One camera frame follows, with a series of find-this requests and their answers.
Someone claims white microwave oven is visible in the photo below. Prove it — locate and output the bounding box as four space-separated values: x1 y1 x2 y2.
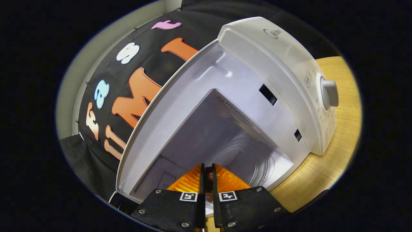
109 16 339 217

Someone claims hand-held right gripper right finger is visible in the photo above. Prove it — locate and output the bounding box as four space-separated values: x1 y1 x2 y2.
211 163 291 232

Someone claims brown meat slab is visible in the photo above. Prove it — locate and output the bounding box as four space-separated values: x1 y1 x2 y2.
206 172 214 202

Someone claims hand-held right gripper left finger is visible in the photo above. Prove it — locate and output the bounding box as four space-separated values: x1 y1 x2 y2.
130 163 206 232

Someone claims black backdrop cloth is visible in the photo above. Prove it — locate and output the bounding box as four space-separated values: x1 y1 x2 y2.
59 0 338 210

